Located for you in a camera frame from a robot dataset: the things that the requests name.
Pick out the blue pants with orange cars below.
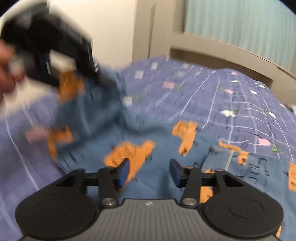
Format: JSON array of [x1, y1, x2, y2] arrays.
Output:
[[23, 69, 296, 239]]

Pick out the person's left hand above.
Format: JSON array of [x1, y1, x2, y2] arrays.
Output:
[[1, 41, 25, 94]]

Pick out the purple grid bedspread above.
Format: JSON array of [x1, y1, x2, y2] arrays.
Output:
[[1, 58, 295, 240]]

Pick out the beige built-in cabinet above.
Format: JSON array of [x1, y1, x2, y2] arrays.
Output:
[[132, 1, 295, 104]]

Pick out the teal window curtain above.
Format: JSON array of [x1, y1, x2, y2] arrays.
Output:
[[185, 0, 295, 70]]

